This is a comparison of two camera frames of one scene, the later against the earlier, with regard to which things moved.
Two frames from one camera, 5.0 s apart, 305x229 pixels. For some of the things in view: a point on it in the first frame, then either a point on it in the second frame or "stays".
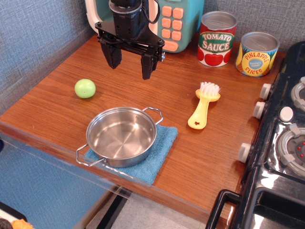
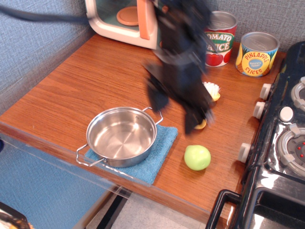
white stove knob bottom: [243, 152] stays
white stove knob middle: [258, 109] stays
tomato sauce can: [216, 40] stays
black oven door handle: [223, 196] stays
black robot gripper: [130, 31] to [179, 74]
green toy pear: [85, 88] to [197, 157]
